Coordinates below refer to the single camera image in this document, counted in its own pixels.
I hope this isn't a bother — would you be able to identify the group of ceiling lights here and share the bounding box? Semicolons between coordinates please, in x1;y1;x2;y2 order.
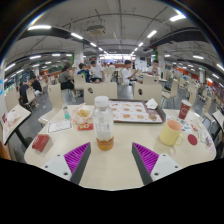
3;13;224;81

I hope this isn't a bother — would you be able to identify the beige square dining table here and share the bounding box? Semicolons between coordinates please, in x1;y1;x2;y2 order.
211;109;224;134
0;103;33;148

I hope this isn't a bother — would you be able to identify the red sauce packet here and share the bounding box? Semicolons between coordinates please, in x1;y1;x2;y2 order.
77;122;95;131

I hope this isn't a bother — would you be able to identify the person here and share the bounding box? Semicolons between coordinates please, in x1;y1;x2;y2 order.
121;59;143;86
77;63;91;83
58;64;81;99
89;59;105;83
31;75;44;94
18;78;36;108
147;59;162;77

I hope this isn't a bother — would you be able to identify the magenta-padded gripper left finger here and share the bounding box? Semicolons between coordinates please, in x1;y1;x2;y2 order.
42;142;92;185

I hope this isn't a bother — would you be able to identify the dark food tray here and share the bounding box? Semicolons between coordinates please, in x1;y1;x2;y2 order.
108;98;167;124

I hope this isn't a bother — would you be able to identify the red paper cup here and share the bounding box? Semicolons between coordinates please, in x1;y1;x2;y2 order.
178;99;193;121

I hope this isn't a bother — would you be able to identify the beige chair with round hole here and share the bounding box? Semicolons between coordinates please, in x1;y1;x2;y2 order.
83;82;119;106
133;82;164;106

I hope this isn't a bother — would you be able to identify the group of beige chairs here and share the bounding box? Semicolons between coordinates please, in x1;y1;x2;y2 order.
4;64;224;116

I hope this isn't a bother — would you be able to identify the ceiling air conditioner unit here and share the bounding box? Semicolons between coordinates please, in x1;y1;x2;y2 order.
86;24;107;36

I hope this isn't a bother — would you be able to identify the clear plastic drink bottle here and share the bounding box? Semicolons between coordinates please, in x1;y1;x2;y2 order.
92;95;115;152

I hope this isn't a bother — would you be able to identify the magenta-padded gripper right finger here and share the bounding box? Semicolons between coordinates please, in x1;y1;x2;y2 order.
131;142;183;186

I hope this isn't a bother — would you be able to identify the flat round red coaster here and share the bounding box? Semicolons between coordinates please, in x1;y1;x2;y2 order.
187;133;199;146

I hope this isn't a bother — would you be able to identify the colourful printed leaflet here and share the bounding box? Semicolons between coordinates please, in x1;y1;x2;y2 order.
166;114;214;148

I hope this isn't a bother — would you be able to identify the small green-tinted bottle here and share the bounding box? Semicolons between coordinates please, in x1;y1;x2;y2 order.
61;103;71;121

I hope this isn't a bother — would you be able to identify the white printed paper sheet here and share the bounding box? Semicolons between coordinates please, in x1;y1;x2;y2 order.
47;119;74;134

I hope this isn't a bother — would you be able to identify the red cardboard box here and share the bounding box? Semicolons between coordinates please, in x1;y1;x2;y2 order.
31;133;52;153

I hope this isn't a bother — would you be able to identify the pale yellow mug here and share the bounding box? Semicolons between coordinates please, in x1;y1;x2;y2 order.
159;119;185;147

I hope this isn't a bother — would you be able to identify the crumpled white napkin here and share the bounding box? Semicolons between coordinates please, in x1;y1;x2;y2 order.
144;97;159;110

